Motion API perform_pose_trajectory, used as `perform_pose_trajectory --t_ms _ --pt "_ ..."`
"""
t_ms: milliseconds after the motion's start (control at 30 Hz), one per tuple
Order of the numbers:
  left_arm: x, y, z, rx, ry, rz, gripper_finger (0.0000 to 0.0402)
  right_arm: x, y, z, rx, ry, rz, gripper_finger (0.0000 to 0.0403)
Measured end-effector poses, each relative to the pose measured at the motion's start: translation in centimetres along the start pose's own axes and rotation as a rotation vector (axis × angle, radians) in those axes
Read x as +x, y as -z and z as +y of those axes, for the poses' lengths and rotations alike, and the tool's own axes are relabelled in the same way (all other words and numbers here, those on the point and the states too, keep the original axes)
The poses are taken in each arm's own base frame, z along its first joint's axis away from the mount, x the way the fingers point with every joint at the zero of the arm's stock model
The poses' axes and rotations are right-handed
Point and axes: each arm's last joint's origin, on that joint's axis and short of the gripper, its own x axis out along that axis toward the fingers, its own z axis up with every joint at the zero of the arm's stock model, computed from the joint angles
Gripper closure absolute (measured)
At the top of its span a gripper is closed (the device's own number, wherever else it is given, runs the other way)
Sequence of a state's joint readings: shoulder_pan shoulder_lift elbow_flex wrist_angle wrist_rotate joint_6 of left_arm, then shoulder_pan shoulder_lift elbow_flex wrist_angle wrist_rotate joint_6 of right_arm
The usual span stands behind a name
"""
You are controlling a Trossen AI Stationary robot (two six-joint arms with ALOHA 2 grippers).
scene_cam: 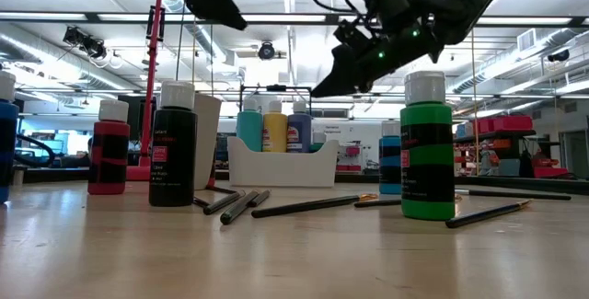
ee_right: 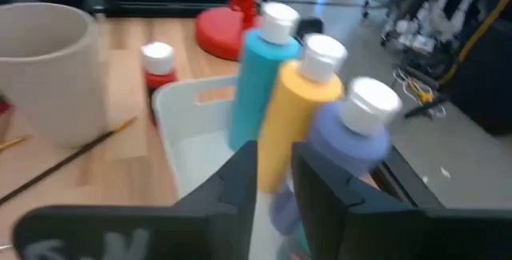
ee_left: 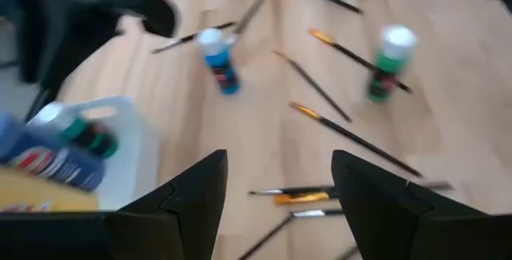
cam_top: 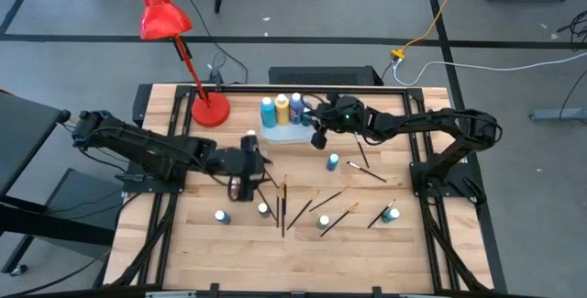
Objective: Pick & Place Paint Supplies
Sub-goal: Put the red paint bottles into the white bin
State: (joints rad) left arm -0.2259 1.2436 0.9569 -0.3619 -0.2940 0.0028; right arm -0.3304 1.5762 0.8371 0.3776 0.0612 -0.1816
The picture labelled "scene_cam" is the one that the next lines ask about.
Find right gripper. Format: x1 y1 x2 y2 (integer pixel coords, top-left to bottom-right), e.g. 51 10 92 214
310 17 445 99

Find black monitor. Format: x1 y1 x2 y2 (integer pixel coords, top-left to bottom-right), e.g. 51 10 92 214
116 94 160 143

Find white cup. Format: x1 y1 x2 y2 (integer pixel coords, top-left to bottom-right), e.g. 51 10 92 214
191 93 223 191

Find small black paint bottle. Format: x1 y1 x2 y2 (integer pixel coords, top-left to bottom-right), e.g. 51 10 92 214
148 80 199 208

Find black cable loop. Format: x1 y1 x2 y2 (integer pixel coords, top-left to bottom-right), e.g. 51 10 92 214
13 132 57 169

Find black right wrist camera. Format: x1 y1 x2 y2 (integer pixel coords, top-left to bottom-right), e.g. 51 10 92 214
365 0 414 31

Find red storage bin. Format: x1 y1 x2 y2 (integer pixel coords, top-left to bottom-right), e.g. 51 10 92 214
478 114 535 135

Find red tool rack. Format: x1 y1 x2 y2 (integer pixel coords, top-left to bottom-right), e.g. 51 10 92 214
335 144 364 172

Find black ceiling-mounted device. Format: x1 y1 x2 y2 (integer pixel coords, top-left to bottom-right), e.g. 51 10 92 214
62 25 109 61

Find silver ceiling air duct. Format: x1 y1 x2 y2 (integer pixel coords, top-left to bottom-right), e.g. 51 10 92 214
453 26 589 96
0 31 142 92

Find black ceiling camera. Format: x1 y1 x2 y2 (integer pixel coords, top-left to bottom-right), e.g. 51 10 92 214
256 40 277 62

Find black dome camera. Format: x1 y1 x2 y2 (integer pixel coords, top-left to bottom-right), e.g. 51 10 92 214
547 48 572 63

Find yellow hanging cord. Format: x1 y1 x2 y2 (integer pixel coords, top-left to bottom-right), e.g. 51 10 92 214
468 27 480 176

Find small blue paint bottle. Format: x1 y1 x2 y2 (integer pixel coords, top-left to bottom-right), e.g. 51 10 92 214
378 120 403 196
0 69 20 204

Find red desk lamp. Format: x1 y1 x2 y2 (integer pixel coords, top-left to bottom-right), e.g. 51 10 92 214
125 0 167 182

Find large yellow paint bottle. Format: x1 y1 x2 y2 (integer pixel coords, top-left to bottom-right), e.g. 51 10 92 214
262 99 289 154

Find large cyan paint bottle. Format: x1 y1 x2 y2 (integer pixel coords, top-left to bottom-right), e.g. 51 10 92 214
236 98 264 153

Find small green paint bottle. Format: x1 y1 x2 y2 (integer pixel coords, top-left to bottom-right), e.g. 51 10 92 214
399 70 456 222

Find storage shelf unit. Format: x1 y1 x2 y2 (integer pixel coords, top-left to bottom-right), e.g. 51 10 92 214
453 113 574 180

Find large purple paint bottle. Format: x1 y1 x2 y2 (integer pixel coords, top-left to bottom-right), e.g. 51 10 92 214
286 100 313 154

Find white plastic bin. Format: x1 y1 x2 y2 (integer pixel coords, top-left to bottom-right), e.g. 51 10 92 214
226 135 341 189

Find small teal paint bottle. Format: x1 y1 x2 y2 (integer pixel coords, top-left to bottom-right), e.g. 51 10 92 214
310 132 329 154

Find black paintbrush white bristles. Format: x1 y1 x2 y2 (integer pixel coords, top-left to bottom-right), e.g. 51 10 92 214
454 188 572 201

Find black metal frame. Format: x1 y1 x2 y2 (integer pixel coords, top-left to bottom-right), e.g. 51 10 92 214
237 84 314 116

